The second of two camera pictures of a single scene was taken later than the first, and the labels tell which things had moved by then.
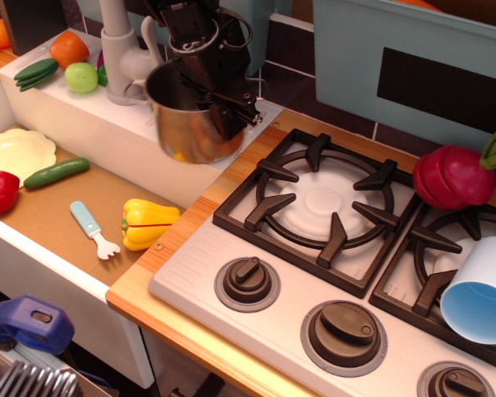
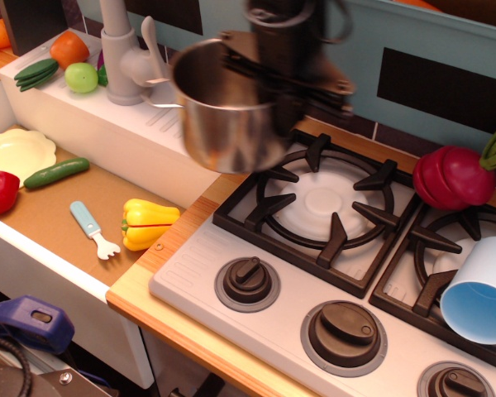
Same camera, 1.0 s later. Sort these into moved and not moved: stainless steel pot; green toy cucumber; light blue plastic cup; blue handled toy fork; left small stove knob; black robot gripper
Moved: stainless steel pot; black robot gripper
Not moved: light blue plastic cup; green toy cucumber; blue handled toy fork; left small stove knob
